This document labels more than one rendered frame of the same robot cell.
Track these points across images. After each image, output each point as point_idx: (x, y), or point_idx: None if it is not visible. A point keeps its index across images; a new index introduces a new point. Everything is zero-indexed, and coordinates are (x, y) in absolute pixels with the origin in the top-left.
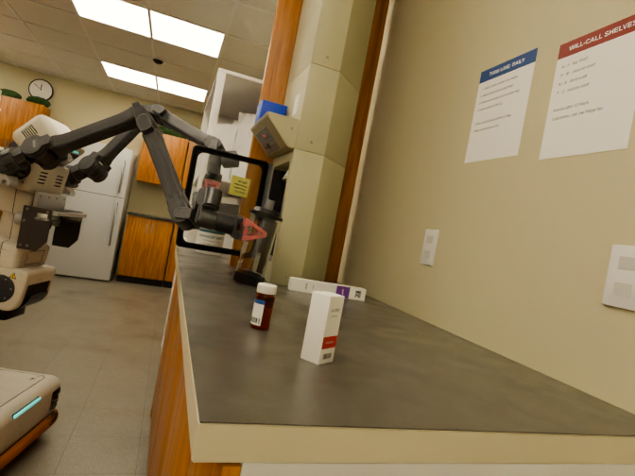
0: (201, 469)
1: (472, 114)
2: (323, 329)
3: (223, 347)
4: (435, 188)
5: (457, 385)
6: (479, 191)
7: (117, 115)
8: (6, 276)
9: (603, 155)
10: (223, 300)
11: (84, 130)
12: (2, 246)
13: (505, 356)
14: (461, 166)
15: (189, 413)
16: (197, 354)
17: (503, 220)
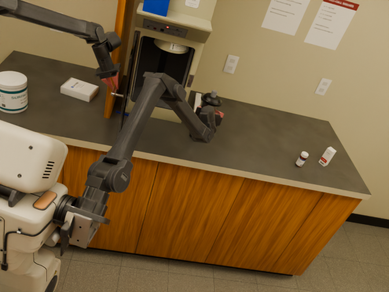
0: (340, 201)
1: (270, 0)
2: (331, 157)
3: (327, 180)
4: (235, 32)
5: (322, 142)
6: (269, 44)
7: (153, 95)
8: (52, 278)
9: (327, 49)
10: (260, 162)
11: (139, 129)
12: (47, 269)
13: (274, 108)
14: (258, 28)
15: (355, 196)
16: (337, 187)
17: (281, 61)
